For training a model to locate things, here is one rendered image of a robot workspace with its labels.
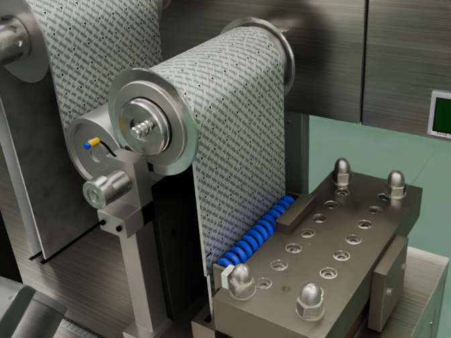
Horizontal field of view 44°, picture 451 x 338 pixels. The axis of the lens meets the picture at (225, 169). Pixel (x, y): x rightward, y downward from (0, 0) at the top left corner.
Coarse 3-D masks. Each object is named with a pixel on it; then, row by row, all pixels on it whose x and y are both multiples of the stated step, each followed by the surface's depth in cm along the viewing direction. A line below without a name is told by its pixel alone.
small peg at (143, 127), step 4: (148, 120) 68; (140, 124) 67; (144, 124) 68; (148, 124) 68; (152, 124) 68; (132, 128) 67; (136, 128) 67; (140, 128) 67; (144, 128) 67; (148, 128) 68; (152, 128) 69; (132, 132) 67; (136, 132) 67; (140, 132) 67; (144, 132) 67; (136, 136) 67; (140, 136) 67
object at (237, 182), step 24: (264, 120) 84; (240, 144) 80; (264, 144) 86; (216, 168) 76; (240, 168) 81; (264, 168) 88; (216, 192) 77; (240, 192) 83; (264, 192) 90; (216, 216) 78; (240, 216) 84; (216, 240) 80; (240, 240) 86
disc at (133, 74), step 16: (128, 80) 70; (144, 80) 69; (160, 80) 67; (112, 96) 73; (176, 96) 67; (112, 112) 75; (192, 112) 67; (192, 128) 68; (192, 144) 69; (192, 160) 71
